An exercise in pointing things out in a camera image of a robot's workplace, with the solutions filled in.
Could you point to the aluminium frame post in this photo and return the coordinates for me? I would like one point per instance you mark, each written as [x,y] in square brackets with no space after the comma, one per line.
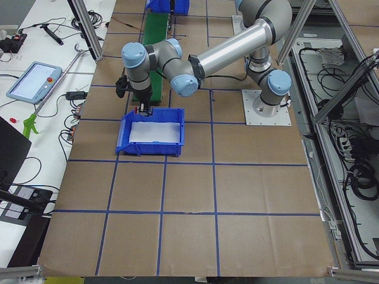
[80,13]

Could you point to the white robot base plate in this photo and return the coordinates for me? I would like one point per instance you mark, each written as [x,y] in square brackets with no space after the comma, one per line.
[258,113]

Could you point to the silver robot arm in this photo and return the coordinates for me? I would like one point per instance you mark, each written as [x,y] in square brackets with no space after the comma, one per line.
[264,23]

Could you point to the green conveyor belt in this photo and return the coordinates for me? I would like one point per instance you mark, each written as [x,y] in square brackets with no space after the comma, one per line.
[155,30]

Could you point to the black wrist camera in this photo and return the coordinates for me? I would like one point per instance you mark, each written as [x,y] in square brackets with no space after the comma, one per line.
[121,86]

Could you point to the blue plastic bin right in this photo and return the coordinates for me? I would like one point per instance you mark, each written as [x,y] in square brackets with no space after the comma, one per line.
[165,6]

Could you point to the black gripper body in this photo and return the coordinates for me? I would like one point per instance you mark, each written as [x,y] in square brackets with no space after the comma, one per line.
[143,95]

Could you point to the blue plastic bin left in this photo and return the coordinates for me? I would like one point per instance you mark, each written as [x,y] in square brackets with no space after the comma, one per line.
[162,133]

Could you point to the blue plastic bin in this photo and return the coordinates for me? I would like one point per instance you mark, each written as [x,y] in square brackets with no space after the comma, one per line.
[165,6]
[162,133]

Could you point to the teach pendant tablet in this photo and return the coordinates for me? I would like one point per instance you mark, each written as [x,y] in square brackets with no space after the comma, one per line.
[35,83]

